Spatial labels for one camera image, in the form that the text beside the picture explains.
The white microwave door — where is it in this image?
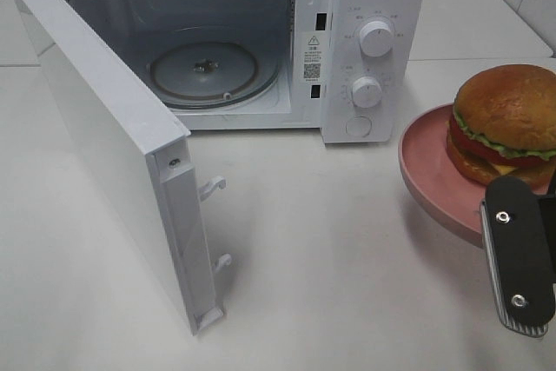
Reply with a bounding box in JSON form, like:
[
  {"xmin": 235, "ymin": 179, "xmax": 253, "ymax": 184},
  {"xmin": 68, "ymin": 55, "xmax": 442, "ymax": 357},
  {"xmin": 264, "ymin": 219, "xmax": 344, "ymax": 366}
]
[{"xmin": 15, "ymin": 0, "xmax": 231, "ymax": 334}]

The white microwave oven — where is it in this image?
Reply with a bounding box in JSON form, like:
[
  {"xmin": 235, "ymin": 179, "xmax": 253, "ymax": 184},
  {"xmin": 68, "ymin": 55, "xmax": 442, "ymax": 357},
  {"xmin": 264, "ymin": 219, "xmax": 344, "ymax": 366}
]
[{"xmin": 65, "ymin": 0, "xmax": 422, "ymax": 143}]

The round door release button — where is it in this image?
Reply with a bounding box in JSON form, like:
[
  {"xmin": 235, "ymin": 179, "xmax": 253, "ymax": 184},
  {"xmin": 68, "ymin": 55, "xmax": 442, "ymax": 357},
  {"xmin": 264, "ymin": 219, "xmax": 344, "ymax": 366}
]
[{"xmin": 346, "ymin": 116, "xmax": 372, "ymax": 138}]

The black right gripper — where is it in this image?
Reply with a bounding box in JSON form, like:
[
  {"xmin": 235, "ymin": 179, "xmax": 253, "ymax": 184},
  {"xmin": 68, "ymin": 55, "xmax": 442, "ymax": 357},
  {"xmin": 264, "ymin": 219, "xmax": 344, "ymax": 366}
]
[{"xmin": 480, "ymin": 176, "xmax": 556, "ymax": 328}]

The toy burger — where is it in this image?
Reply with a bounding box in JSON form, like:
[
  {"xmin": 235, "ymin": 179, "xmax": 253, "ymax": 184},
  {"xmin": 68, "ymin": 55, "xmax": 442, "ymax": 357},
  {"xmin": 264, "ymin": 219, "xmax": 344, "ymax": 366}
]
[{"xmin": 446, "ymin": 64, "xmax": 555, "ymax": 188}]

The glass microwave turntable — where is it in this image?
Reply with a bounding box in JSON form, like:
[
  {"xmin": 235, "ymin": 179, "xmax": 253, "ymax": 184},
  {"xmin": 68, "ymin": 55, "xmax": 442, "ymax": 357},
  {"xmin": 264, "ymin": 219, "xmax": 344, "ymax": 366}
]
[{"xmin": 149, "ymin": 41, "xmax": 281, "ymax": 109}]

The white lower timer knob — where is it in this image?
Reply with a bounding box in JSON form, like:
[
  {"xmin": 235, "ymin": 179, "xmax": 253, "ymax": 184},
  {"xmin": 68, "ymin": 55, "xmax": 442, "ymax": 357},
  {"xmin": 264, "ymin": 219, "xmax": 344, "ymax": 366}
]
[{"xmin": 351, "ymin": 76, "xmax": 382, "ymax": 109}]

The pink round plate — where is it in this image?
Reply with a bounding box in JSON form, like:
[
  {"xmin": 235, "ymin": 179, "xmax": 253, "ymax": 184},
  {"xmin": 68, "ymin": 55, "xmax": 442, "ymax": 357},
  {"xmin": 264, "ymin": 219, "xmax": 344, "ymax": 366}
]
[{"xmin": 398, "ymin": 103, "xmax": 556, "ymax": 248}]

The white upper power knob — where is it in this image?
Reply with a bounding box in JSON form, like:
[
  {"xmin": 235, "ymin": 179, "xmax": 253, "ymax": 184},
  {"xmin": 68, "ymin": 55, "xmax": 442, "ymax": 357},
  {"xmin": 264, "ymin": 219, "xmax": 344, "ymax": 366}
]
[{"xmin": 358, "ymin": 17, "xmax": 394, "ymax": 57}]

